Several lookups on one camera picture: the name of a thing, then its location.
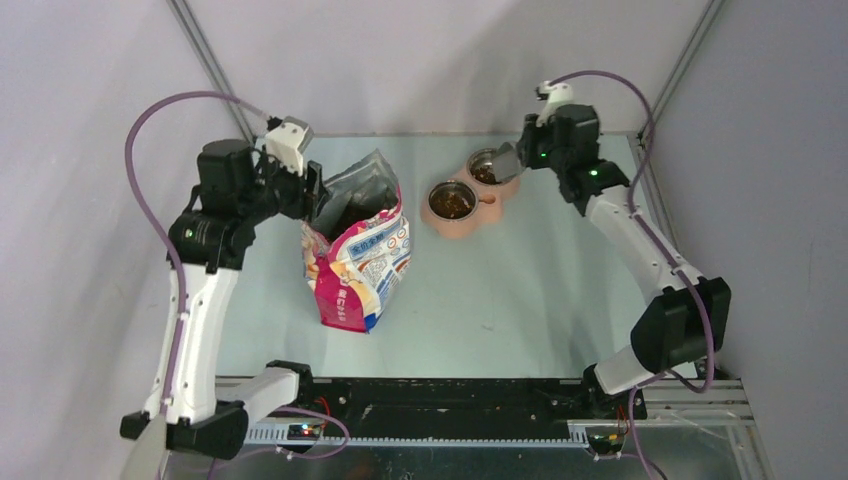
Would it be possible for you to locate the pink double bowl stand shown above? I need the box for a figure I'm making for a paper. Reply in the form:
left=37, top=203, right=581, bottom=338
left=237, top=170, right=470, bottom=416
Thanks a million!
left=420, top=147, right=520, bottom=239

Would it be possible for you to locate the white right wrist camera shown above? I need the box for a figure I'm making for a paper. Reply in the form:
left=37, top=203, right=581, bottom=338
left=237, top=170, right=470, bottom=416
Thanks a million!
left=535, top=81, right=574, bottom=127

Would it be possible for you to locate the steel bowl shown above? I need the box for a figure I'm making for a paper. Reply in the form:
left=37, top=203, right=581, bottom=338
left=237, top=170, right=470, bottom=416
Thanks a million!
left=426, top=180, right=478, bottom=221
left=466, top=147, right=509, bottom=186

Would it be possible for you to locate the steel bowl near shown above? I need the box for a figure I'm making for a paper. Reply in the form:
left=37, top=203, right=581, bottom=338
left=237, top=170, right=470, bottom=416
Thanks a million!
left=426, top=180, right=478, bottom=221

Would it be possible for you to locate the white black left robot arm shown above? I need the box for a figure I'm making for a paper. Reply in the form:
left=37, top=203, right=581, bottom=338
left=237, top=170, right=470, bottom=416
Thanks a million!
left=119, top=135, right=324, bottom=460

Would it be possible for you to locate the left circuit board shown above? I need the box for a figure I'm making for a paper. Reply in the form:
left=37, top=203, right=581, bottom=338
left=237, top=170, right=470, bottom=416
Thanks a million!
left=286, top=423, right=324, bottom=442

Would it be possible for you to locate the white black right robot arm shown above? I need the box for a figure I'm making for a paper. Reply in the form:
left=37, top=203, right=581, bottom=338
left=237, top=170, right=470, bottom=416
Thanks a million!
left=517, top=104, right=731, bottom=418

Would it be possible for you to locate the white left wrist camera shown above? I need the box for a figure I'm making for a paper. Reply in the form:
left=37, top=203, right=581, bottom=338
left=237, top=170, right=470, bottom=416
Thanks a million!
left=264, top=116, right=314, bottom=177

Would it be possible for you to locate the right circuit board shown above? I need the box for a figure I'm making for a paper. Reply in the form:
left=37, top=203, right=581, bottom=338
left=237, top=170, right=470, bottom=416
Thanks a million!
left=586, top=433, right=628, bottom=461

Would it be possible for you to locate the brown pet food kibble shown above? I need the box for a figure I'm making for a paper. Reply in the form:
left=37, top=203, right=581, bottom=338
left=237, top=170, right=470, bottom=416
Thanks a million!
left=428, top=148, right=501, bottom=221

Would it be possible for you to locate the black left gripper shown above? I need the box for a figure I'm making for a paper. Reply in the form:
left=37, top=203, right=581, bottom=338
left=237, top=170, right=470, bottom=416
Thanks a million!
left=240, top=143, right=333, bottom=225

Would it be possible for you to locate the steel bowl far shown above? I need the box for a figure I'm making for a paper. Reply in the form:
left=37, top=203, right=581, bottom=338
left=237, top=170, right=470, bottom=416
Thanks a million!
left=466, top=147, right=509, bottom=186

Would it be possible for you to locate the metal food scoop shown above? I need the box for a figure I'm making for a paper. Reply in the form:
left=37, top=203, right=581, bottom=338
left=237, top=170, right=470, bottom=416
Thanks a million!
left=490, top=142, right=526, bottom=184

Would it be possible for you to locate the circuit board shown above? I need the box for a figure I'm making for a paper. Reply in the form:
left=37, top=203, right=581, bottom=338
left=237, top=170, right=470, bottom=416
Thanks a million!
left=586, top=433, right=628, bottom=461
left=286, top=423, right=324, bottom=442

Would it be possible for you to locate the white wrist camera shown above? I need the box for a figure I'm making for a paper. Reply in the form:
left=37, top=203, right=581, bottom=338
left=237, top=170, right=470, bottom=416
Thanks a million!
left=264, top=116, right=314, bottom=177
left=535, top=81, right=574, bottom=127

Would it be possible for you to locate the pet food bag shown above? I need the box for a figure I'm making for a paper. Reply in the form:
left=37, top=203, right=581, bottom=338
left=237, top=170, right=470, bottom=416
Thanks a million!
left=301, top=150, right=412, bottom=333

